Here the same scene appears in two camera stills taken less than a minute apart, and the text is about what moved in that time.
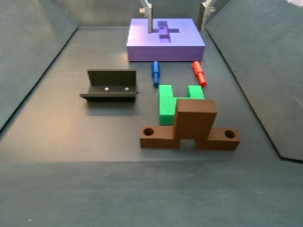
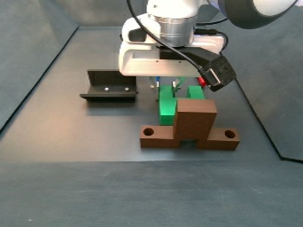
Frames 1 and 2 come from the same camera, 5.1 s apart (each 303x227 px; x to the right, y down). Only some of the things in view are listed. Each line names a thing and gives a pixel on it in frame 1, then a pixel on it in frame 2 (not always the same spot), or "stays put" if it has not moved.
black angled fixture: x=111 y=86 stays put
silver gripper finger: x=147 y=11 → x=146 y=57
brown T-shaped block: x=192 y=126 stays put
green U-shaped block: x=167 y=101 stays put
